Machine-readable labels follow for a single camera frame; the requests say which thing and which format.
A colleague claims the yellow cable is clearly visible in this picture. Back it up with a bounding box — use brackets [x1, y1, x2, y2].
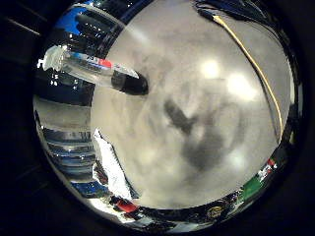
[212, 14, 284, 141]

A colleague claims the white paper sheet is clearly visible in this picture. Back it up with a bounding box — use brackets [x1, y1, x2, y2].
[92, 128, 133, 201]

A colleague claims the green box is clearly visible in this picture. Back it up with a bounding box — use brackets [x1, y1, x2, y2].
[241, 176, 268, 202]

